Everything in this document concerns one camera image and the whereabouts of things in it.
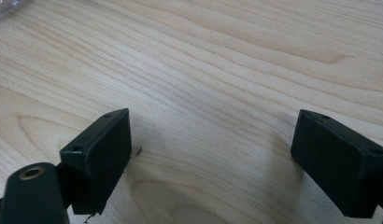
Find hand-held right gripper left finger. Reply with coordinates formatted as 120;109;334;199
59;107;133;217

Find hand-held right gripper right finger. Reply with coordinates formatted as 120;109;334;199
290;108;383;218

